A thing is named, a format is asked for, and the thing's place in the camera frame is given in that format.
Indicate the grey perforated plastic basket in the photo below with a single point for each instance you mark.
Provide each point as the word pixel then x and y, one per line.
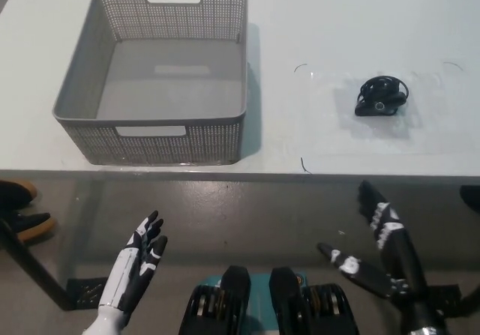
pixel 165 87

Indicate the black table foot plate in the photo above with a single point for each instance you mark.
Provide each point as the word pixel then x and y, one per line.
pixel 444 294
pixel 90 294

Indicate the black ribbed robot body block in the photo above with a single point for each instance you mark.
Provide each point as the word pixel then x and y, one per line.
pixel 300 305
pixel 221 305

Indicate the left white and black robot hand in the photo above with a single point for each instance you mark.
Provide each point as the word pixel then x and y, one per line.
pixel 127 271

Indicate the black shoe with tan sole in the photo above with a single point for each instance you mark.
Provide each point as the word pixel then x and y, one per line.
pixel 17 194
pixel 32 226

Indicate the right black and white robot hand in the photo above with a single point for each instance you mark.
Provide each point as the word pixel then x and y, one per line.
pixel 401 260

